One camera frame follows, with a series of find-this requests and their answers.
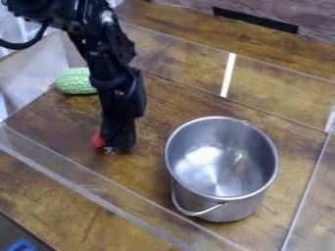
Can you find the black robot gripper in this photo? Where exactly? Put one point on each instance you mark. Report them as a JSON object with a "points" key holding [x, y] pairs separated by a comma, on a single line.
{"points": [[122, 101]]}

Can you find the stainless steel pot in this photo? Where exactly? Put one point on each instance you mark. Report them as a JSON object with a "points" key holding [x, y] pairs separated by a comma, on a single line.
{"points": [[222, 162]]}

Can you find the blue object at corner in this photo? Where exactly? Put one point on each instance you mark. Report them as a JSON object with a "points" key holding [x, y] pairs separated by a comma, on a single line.
{"points": [[21, 245]]}

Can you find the pink handled metal spoon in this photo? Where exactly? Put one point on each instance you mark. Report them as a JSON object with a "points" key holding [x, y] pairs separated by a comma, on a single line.
{"points": [[97, 140]]}

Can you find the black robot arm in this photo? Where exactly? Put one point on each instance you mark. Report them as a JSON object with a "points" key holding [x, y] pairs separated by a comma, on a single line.
{"points": [[90, 24]]}

